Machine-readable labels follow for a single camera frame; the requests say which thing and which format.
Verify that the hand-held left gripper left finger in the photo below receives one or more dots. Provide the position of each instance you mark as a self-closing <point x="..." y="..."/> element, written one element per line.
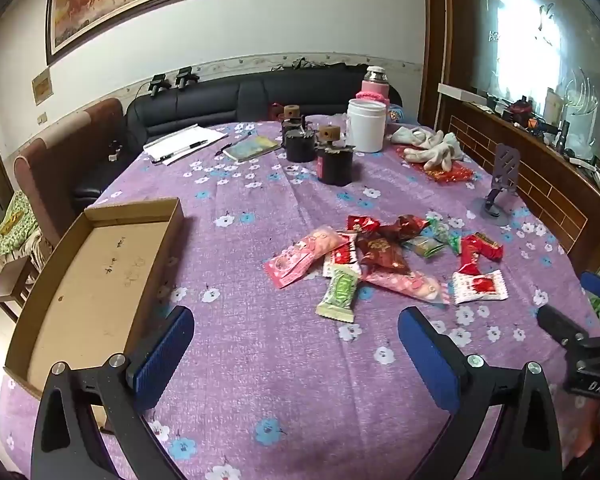
<point x="155" y="360"/>

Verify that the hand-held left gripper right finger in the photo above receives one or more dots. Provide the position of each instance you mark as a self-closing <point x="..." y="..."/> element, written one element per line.
<point x="430" y="360"/>

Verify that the pink cartoon snack packet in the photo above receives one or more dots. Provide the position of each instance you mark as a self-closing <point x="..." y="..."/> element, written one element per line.
<point x="410" y="282"/>
<point x="300" y="255"/>

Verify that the white red snack packet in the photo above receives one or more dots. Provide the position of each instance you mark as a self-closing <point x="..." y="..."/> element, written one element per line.
<point x="480" y="285"/>
<point x="344" y="256"/>

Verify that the shallow cardboard box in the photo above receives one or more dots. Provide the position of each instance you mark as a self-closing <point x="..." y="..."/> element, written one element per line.
<point x="90" y="280"/>

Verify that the green white snack packet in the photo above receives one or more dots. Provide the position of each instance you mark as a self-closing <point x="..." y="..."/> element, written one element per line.
<point x="340" y="292"/>

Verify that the plain red snack packet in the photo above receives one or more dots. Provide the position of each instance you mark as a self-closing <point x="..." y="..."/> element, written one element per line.
<point x="472" y="252"/>

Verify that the dark red foil snack packet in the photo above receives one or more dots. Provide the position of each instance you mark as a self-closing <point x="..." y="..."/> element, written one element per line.
<point x="380" y="255"/>

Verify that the red gold snack packet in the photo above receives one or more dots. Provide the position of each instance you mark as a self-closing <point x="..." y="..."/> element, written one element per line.
<point x="362" y="223"/>

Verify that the purple floral tablecloth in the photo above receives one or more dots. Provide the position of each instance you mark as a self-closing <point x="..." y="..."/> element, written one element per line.
<point x="260" y="360"/>

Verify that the wooden sideboard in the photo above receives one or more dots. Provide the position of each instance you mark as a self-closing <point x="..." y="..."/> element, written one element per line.
<point x="545" y="180"/>

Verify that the dark red shiny candy wrapper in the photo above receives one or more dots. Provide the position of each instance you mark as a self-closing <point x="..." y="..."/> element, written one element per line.
<point x="405" y="225"/>

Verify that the beige fringed cloth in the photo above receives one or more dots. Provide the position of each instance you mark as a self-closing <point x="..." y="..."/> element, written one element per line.
<point x="42" y="247"/>

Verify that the wooden stool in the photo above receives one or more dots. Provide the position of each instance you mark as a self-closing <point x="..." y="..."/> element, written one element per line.
<point x="12" y="285"/>

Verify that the white plastic container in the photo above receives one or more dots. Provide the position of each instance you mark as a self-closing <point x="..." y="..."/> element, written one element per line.
<point x="580" y="125"/>

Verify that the red gold printed bag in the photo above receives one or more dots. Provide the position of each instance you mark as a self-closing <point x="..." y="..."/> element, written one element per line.
<point x="450" y="175"/>

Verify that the green patterned blanket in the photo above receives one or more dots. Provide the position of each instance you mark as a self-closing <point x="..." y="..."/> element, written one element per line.
<point x="10" y="230"/>

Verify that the white work glove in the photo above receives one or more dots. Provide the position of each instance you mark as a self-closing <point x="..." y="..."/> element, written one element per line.
<point x="410" y="136"/>
<point x="440" y="152"/>

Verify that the brown armchair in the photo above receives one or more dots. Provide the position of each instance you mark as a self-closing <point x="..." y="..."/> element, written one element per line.
<point x="65" y="170"/>

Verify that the black white pen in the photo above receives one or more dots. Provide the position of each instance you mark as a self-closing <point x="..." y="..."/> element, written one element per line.
<point x="180" y="151"/>

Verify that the small white charger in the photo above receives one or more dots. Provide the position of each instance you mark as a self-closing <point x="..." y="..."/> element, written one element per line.
<point x="114" y="151"/>

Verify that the black jar red label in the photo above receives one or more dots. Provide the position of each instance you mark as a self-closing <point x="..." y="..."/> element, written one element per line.
<point x="336" y="167"/>

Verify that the small black pen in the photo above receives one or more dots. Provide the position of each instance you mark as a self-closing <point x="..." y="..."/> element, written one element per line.
<point x="223" y="149"/>

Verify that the white paper sheets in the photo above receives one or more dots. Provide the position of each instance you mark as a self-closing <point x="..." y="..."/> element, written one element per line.
<point x="180" y="137"/>

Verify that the small green notebook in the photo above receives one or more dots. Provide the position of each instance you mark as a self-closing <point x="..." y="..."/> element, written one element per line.
<point x="254" y="149"/>

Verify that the white plastic jar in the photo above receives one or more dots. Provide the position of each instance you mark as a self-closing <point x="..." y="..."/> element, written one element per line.
<point x="366" y="127"/>

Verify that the white flat box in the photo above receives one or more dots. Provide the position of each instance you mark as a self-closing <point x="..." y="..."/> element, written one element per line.
<point x="460" y="92"/>

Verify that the plain black jar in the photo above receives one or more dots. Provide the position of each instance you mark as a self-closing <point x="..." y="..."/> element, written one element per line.
<point x="300" y="149"/>

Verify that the black leather sofa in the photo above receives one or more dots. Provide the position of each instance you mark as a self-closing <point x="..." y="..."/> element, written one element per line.
<point x="205" y="105"/>

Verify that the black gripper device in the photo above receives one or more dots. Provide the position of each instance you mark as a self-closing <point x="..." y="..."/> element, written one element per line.
<point x="159" y="85"/>
<point x="186" y="77"/>

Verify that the pink thermos bottle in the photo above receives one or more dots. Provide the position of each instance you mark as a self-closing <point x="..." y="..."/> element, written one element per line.
<point x="374" y="85"/>

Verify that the large wall mirror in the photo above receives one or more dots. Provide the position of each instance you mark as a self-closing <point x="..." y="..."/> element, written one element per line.
<point x="530" y="35"/>

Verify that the wall outlet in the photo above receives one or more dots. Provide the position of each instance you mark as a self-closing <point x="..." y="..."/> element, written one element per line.
<point x="41" y="118"/>

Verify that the small framed wall plaque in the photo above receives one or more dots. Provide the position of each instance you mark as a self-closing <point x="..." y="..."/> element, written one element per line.
<point x="43" y="88"/>

